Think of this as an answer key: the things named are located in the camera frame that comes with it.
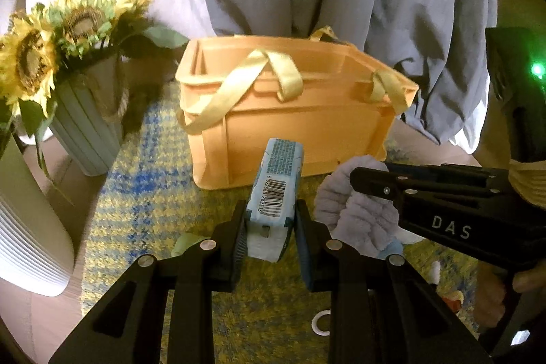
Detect blue tissue pack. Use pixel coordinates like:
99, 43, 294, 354
246, 139, 304, 262

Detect panda plush toy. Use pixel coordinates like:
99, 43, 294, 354
427, 261, 464, 314

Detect person's right hand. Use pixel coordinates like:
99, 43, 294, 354
474, 261, 546, 328

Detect orange plastic crate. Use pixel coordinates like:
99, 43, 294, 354
176, 27, 418, 190

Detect white ribbed vase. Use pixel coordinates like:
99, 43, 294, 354
0, 141, 75, 297

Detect yellow green woven rug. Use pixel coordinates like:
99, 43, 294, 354
80, 81, 483, 364

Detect pale green ribbed vase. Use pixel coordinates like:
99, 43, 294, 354
51, 55, 130, 176

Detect sunflower bouquet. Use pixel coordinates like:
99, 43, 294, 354
0, 0, 190, 194

